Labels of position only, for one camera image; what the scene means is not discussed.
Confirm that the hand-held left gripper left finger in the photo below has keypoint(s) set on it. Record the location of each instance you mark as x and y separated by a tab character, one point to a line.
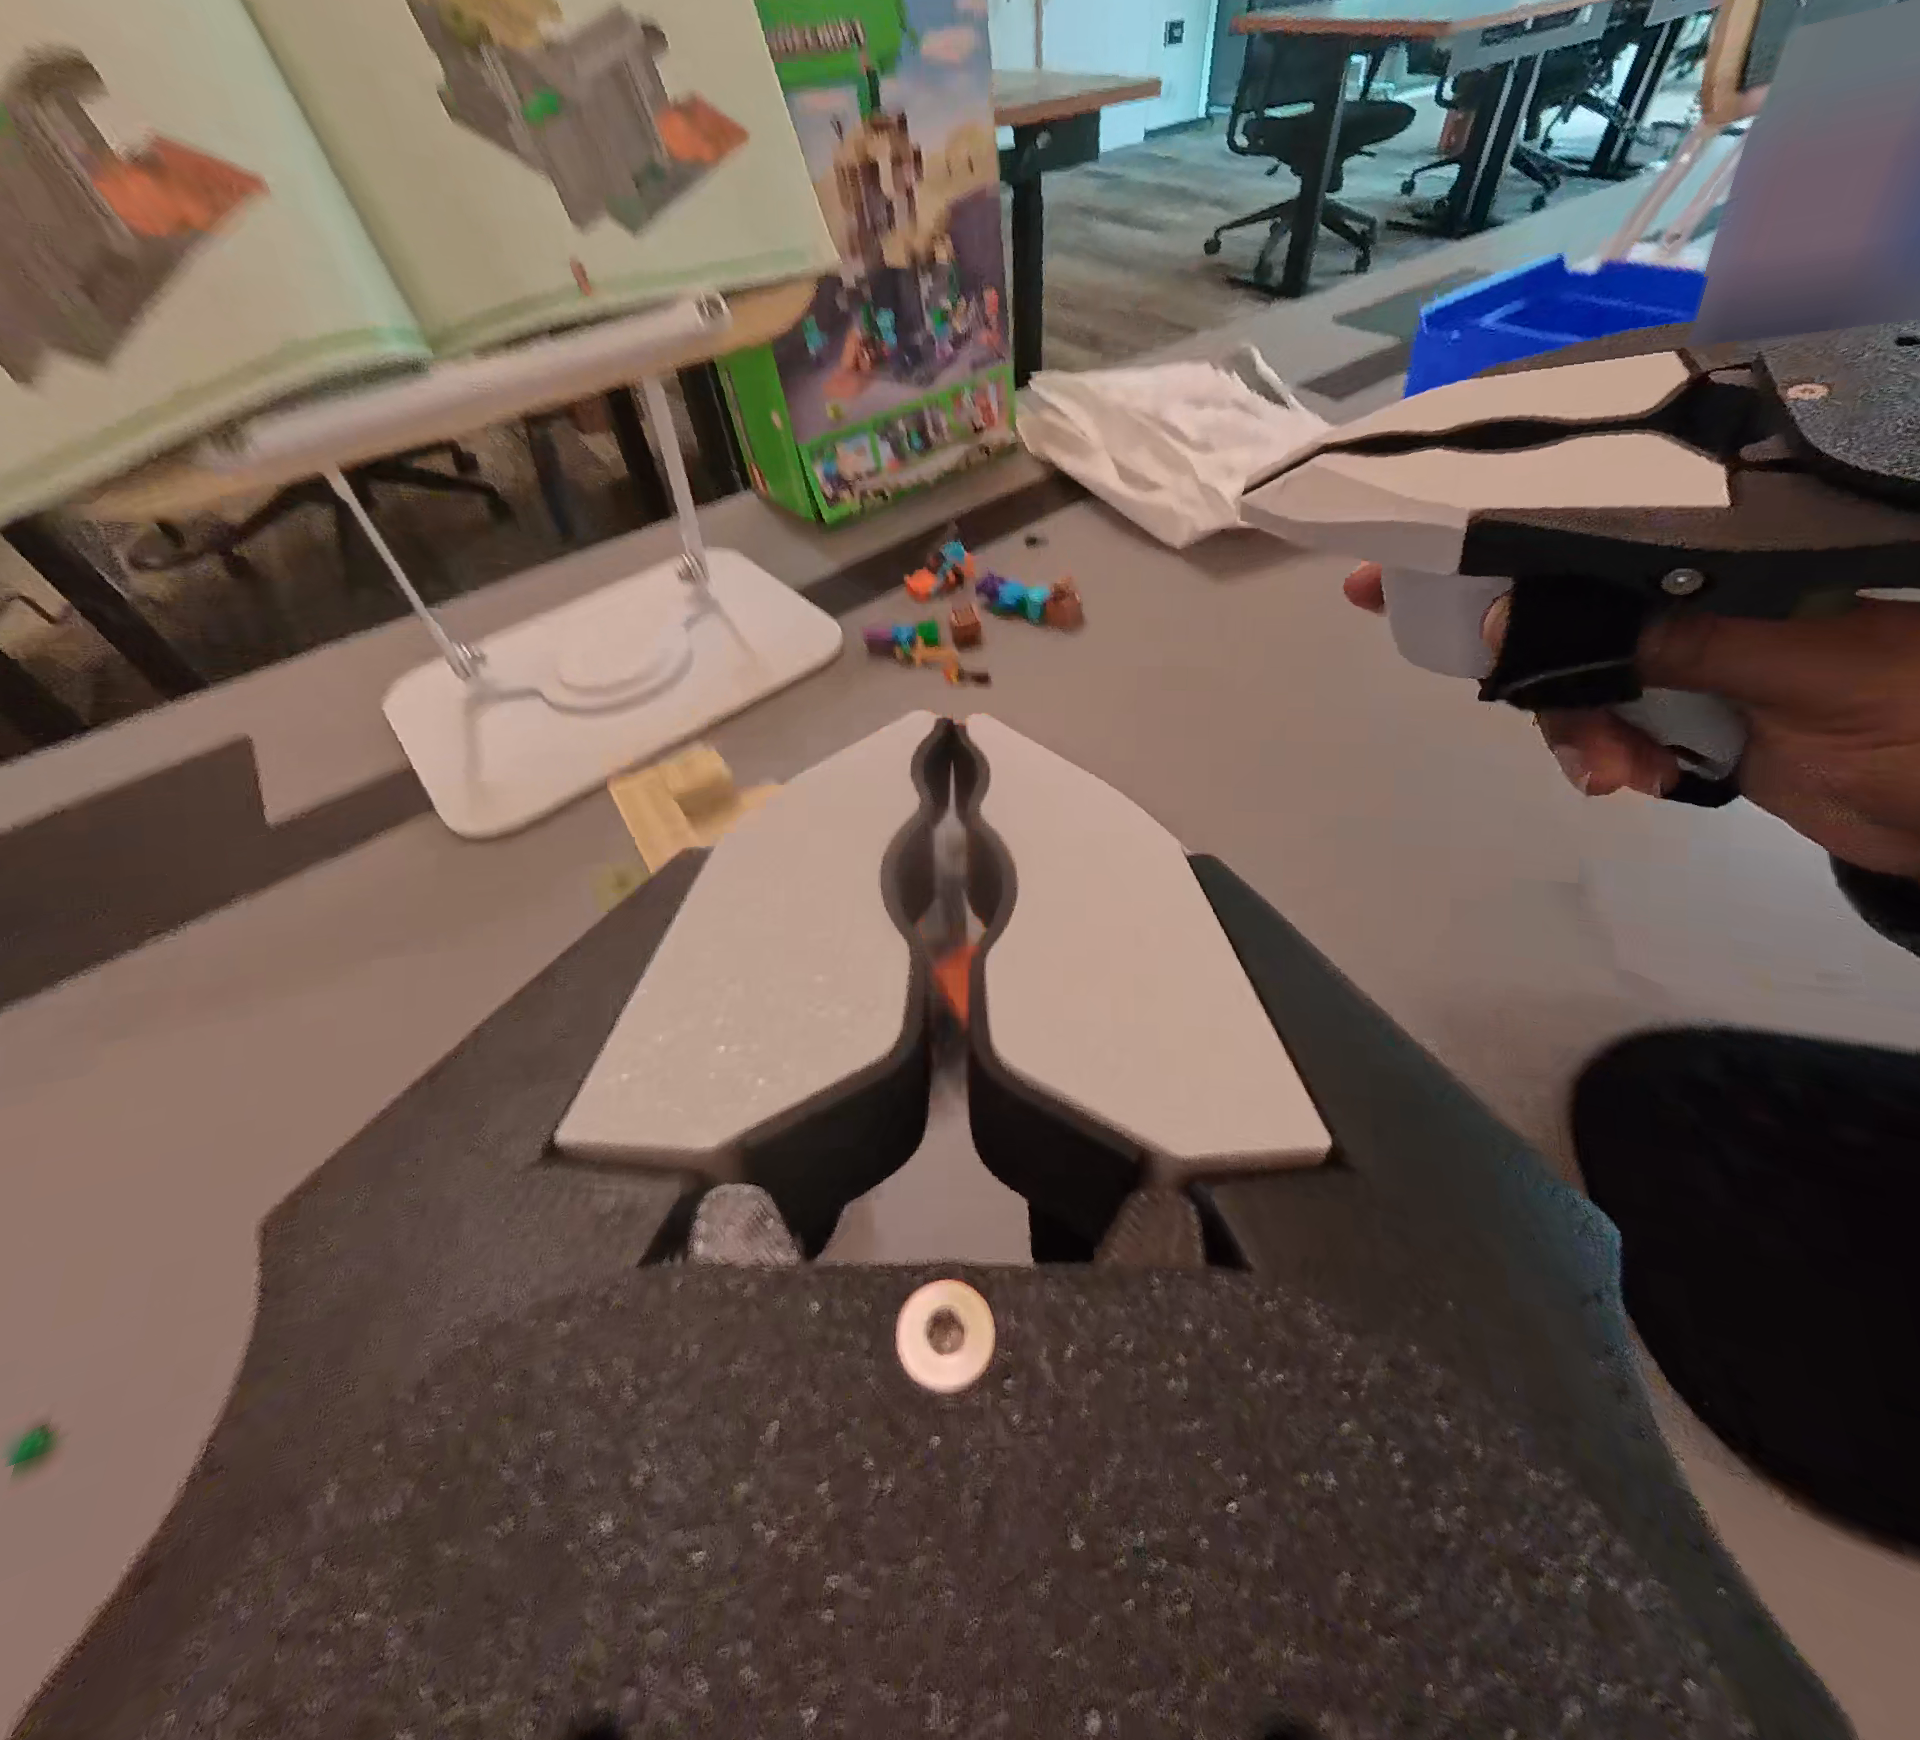
751	1018

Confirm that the grey desk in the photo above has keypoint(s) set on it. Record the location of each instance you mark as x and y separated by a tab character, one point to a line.
1354	796

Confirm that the white crumpled paper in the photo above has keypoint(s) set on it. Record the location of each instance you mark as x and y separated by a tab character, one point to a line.
1153	450

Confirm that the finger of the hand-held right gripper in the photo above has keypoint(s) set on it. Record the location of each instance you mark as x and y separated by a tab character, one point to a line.
1422	494
1501	397

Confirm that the brown lego animal piece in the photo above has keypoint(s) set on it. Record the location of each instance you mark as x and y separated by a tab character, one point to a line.
1065	600

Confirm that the brown lego block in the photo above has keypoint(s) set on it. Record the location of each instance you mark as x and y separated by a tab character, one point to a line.
970	628

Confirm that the green lego set box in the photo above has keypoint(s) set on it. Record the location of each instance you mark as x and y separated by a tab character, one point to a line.
898	273

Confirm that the white book stand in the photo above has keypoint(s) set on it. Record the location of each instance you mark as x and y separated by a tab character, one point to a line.
626	658

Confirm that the black mesh cushion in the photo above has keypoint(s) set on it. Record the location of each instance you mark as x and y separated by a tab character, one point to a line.
1767	1243

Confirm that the lego instruction book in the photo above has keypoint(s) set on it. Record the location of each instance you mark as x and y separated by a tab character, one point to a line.
374	196

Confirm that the grey tan lego building model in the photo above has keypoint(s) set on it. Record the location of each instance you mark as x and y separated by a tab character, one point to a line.
687	787

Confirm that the purple blue lego figure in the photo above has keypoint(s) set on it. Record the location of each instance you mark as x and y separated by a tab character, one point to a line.
1009	598

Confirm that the green purple lego figure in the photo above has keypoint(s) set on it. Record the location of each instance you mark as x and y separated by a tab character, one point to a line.
908	644

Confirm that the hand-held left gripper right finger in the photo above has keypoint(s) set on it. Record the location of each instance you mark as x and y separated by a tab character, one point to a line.
1153	1018

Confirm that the blue plastic bin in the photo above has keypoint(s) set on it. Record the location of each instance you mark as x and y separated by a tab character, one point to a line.
1546	317

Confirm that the person's right hand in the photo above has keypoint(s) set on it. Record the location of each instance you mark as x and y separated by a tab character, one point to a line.
1828	719

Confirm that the black office chair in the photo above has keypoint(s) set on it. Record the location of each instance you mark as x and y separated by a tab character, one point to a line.
1320	121
374	481

